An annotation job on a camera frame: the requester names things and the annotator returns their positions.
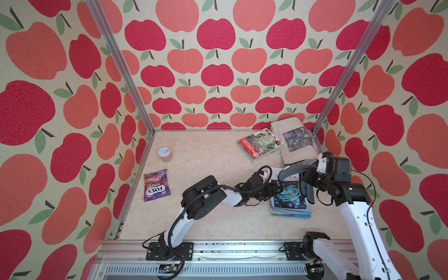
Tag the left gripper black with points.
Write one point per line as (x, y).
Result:
(272, 192)

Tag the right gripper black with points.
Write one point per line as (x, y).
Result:
(308, 175)

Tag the blue science book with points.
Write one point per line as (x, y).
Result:
(290, 200)

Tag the grey microfibre cloth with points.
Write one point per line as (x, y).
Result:
(305, 190)

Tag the yellow picture book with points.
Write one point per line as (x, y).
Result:
(291, 215)

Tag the red green book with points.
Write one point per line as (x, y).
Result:
(260, 144)

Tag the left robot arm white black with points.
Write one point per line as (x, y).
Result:
(200, 199)

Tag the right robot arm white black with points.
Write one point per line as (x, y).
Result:
(355, 205)

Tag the folded newspaper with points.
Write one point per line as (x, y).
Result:
(298, 143)

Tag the white round tape roll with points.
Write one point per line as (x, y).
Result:
(165, 154)

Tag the purple candy bag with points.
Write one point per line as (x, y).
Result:
(156, 185)

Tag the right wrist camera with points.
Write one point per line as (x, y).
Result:
(329, 163)

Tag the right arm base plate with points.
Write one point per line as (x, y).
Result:
(300, 251)

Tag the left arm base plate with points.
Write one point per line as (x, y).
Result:
(158, 252)

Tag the aluminium front rail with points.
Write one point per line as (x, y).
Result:
(211, 260)

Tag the right aluminium frame post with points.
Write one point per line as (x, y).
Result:
(381, 13)

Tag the aluminium frame post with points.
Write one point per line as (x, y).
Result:
(100, 18)
(381, 13)

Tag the left aluminium frame post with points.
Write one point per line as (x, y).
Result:
(100, 18)

